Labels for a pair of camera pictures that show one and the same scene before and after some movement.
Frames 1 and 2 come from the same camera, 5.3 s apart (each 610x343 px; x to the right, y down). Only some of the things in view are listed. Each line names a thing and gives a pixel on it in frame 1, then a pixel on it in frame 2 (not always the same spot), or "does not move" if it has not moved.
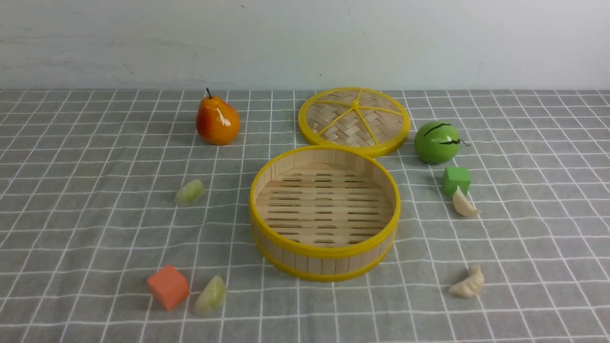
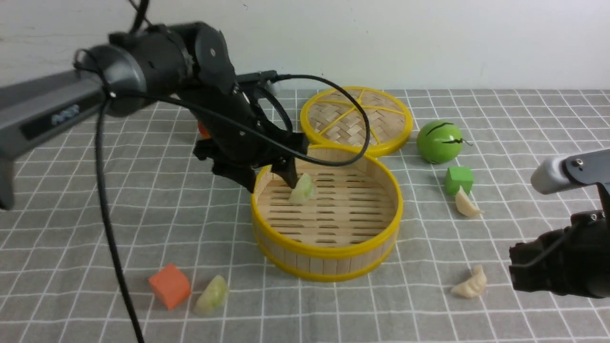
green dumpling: (210, 300) does not move
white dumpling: (471, 286) does not move
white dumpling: (462, 205) does not move
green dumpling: (190, 193) -> (304, 191)
